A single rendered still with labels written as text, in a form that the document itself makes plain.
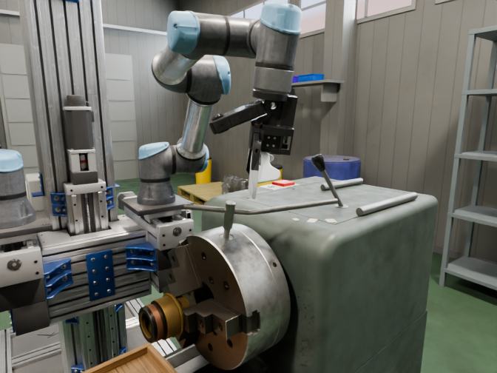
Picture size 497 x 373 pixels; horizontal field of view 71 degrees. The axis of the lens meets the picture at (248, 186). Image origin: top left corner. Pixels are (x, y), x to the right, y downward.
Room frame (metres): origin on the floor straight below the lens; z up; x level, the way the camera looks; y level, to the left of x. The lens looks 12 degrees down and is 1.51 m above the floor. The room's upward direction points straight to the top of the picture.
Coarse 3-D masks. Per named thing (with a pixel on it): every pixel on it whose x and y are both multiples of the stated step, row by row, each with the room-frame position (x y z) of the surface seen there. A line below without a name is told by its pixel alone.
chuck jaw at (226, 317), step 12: (204, 300) 0.70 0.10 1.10; (216, 300) 0.70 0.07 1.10; (192, 312) 0.65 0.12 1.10; (204, 312) 0.65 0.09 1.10; (216, 312) 0.65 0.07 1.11; (228, 312) 0.65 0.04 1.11; (252, 312) 0.64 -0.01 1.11; (192, 324) 0.65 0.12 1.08; (204, 324) 0.63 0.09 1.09; (216, 324) 0.64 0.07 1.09; (228, 324) 0.62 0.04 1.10; (240, 324) 0.63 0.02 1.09; (252, 324) 0.64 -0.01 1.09; (228, 336) 0.61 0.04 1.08
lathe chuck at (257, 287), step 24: (192, 240) 0.77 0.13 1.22; (216, 240) 0.73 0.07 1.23; (240, 240) 0.74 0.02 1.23; (216, 264) 0.70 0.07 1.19; (240, 264) 0.68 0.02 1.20; (264, 264) 0.70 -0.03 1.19; (216, 288) 0.70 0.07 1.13; (240, 288) 0.64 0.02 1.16; (264, 288) 0.67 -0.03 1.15; (240, 312) 0.64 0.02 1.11; (264, 312) 0.65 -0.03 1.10; (216, 336) 0.70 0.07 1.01; (240, 336) 0.64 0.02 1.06; (264, 336) 0.65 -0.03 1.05; (216, 360) 0.71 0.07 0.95; (240, 360) 0.64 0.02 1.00
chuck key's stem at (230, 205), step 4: (228, 204) 0.73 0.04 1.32; (232, 204) 0.73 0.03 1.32; (228, 208) 0.73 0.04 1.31; (232, 208) 0.73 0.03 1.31; (228, 212) 0.73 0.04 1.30; (232, 212) 0.73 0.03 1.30; (224, 216) 0.73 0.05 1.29; (228, 216) 0.73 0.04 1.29; (232, 216) 0.73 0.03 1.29; (224, 220) 0.73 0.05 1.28; (228, 220) 0.73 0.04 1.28; (232, 220) 0.73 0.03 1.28; (224, 224) 0.73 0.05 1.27; (228, 224) 0.73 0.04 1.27; (232, 224) 0.74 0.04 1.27; (224, 228) 0.73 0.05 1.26; (228, 228) 0.73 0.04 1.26; (224, 232) 0.74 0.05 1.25; (228, 232) 0.74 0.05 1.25; (224, 236) 0.74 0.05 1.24; (228, 236) 0.74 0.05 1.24
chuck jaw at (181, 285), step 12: (168, 252) 0.78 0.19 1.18; (180, 252) 0.76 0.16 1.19; (180, 264) 0.74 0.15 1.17; (192, 264) 0.76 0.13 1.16; (168, 276) 0.74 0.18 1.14; (180, 276) 0.73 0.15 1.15; (192, 276) 0.74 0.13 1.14; (168, 288) 0.70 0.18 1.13; (180, 288) 0.71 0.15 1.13; (192, 288) 0.72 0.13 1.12
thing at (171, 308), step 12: (156, 300) 0.67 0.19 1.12; (168, 300) 0.67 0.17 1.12; (180, 300) 0.69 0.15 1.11; (144, 312) 0.65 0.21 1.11; (156, 312) 0.64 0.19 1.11; (168, 312) 0.64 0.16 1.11; (180, 312) 0.65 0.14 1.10; (144, 324) 0.67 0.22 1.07; (156, 324) 0.62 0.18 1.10; (168, 324) 0.63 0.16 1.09; (180, 324) 0.65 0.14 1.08; (144, 336) 0.65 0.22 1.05; (156, 336) 0.62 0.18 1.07; (168, 336) 0.64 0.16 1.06
